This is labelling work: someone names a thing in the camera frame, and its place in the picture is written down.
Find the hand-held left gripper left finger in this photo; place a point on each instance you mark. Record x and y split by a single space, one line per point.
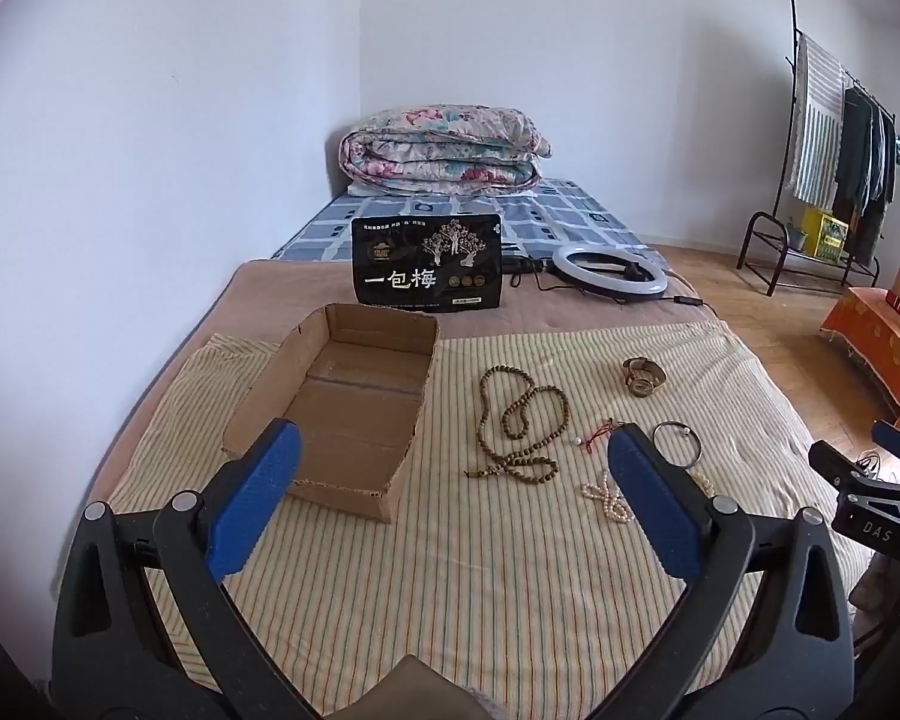
259 495

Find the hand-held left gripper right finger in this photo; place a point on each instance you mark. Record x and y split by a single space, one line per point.
649 495

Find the cardboard box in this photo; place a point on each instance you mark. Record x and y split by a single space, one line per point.
345 405

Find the silver bangle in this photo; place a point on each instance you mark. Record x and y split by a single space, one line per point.
688 433

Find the orange cloth covered table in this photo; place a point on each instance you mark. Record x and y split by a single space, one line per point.
877 337

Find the yellow striped cloth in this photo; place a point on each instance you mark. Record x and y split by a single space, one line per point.
495 577

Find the yellow crate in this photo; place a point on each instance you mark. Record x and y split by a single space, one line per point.
825 232

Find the black power strip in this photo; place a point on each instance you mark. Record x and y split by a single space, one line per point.
521 266

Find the black snack bag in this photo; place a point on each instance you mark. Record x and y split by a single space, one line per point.
427 262

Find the blue checked bed sheet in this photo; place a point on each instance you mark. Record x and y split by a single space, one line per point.
555 217

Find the dark hanging clothes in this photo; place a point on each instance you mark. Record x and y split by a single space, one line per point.
859 150

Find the striped hanging towel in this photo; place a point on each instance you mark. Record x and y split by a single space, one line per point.
817 127

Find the folded floral quilt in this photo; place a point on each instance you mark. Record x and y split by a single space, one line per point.
442 150

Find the black metal clothes rack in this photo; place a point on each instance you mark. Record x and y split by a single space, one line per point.
793 37

